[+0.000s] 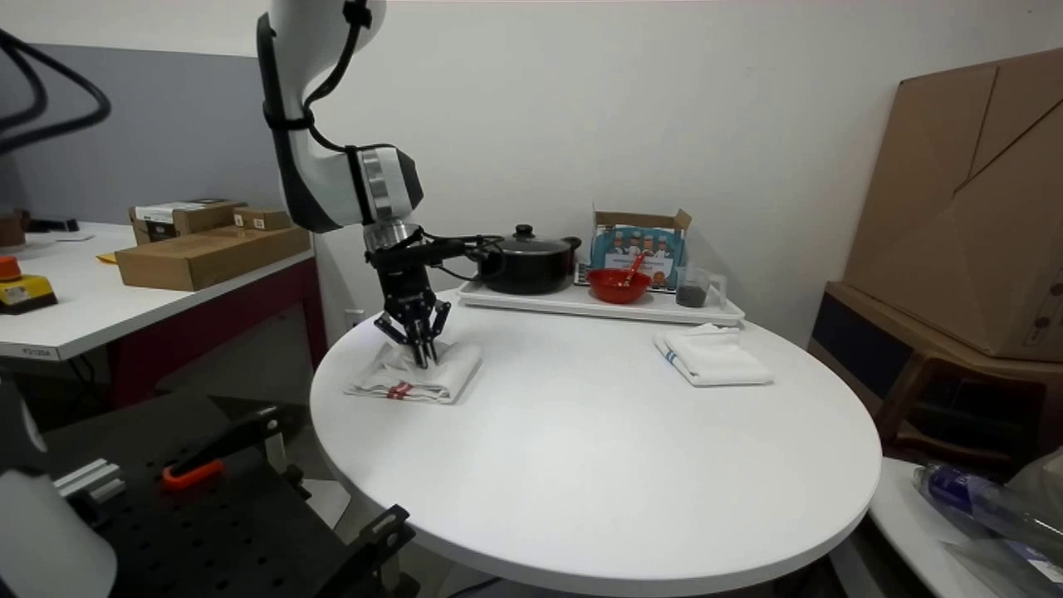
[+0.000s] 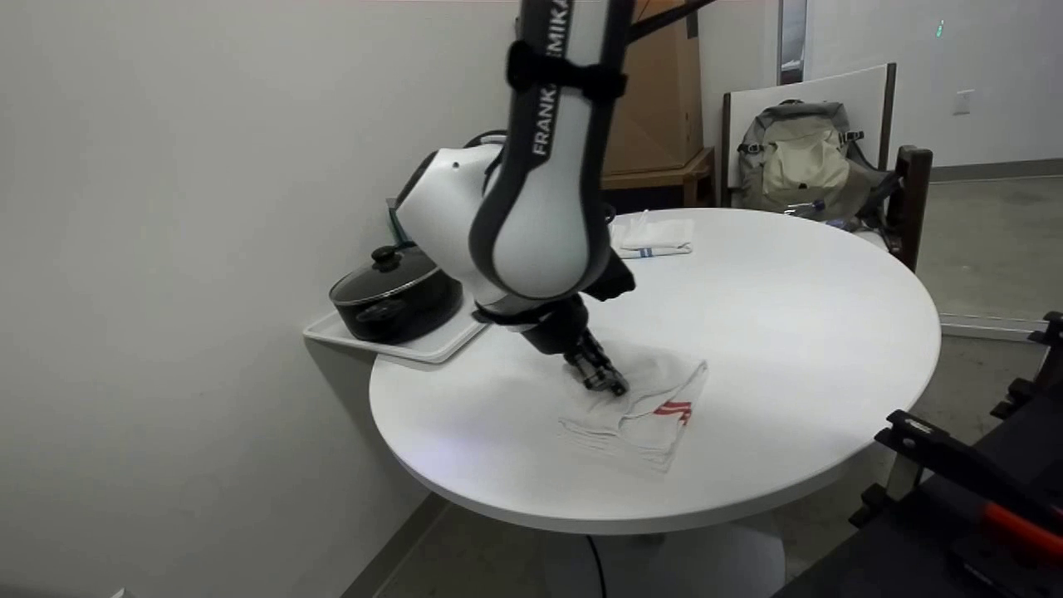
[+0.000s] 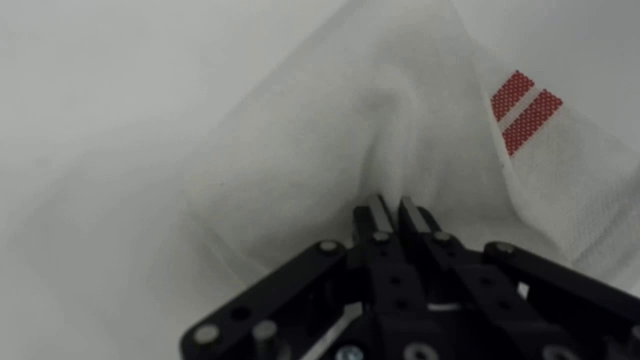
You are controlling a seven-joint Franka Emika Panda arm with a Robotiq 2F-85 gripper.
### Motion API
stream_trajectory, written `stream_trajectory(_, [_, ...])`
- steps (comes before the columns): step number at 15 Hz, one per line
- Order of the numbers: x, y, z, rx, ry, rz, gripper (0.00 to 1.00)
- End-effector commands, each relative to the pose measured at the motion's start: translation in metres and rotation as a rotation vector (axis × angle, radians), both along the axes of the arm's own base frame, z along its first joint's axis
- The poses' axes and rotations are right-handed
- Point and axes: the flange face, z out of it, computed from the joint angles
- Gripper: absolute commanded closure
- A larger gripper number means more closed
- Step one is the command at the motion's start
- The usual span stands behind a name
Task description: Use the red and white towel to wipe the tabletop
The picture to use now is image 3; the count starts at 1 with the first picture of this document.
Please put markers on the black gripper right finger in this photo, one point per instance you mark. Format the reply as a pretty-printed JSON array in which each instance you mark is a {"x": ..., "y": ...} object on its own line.
[{"x": 507, "y": 301}]

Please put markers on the red and white towel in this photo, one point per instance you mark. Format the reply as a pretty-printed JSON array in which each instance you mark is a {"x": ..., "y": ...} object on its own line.
[{"x": 321, "y": 132}]

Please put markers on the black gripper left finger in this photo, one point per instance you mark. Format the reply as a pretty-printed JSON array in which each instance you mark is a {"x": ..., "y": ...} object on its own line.
[{"x": 332, "y": 301}]

